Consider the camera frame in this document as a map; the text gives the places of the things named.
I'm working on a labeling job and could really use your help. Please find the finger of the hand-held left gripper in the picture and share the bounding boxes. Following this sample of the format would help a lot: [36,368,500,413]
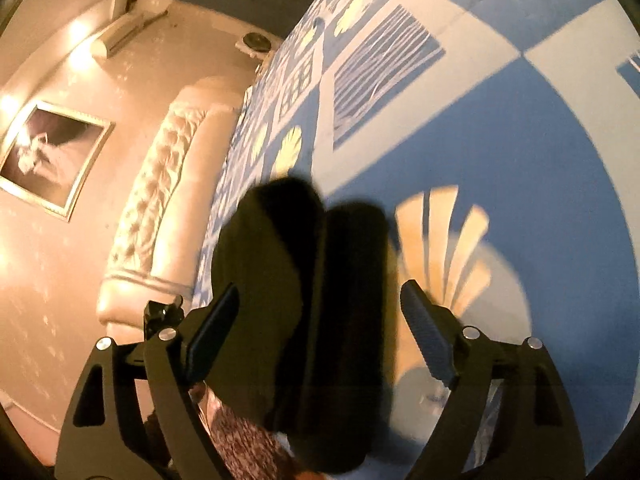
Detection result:
[143,296,185,343]

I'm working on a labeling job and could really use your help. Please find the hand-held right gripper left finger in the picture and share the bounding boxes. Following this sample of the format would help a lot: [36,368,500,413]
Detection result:
[54,284,240,480]

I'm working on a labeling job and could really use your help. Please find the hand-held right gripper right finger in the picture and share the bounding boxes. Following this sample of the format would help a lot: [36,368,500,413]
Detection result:
[400,280,586,480]

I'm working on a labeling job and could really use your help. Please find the black pants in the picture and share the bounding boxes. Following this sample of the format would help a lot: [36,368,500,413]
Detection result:
[210,176,391,476]

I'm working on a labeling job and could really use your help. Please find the person's patterned pajama clothing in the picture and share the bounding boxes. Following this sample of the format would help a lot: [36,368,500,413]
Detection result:
[145,385,301,480]

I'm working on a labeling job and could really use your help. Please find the cream tufted headboard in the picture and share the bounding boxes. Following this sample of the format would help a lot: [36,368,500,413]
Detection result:
[96,76,256,328]

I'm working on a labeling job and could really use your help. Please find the blue patterned bed blanket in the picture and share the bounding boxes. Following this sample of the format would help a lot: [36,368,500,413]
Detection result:
[192,0,640,476]

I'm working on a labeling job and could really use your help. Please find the framed wall picture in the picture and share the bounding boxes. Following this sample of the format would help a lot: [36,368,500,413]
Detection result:
[0,101,116,222]

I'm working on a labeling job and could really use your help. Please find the white wall air conditioner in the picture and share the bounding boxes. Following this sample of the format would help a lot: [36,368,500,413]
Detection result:
[91,10,169,57]

